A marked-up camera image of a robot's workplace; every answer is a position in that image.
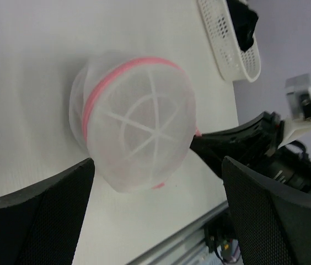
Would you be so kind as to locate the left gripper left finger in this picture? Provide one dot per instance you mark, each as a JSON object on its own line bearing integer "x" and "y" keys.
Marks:
{"x": 41, "y": 223}

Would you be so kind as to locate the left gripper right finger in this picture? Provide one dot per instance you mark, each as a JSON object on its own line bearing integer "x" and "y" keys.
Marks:
{"x": 272, "y": 221}

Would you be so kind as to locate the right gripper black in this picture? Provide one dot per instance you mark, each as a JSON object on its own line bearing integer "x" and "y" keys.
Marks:
{"x": 255, "y": 145}

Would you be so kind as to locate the pink-trimmed mesh laundry bag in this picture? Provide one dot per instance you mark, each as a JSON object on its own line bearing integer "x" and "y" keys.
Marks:
{"x": 135, "y": 116}

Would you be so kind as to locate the white perforated plastic basket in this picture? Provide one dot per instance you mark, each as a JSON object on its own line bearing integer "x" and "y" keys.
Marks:
{"x": 233, "y": 64}

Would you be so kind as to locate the black garment in basket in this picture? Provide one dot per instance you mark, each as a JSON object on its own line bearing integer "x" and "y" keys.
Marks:
{"x": 244, "y": 21}

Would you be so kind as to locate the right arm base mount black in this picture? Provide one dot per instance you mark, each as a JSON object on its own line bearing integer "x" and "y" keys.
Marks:
{"x": 221, "y": 238}

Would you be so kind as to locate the aluminium mounting rail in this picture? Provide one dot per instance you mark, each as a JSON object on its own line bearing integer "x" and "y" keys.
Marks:
{"x": 182, "y": 243}

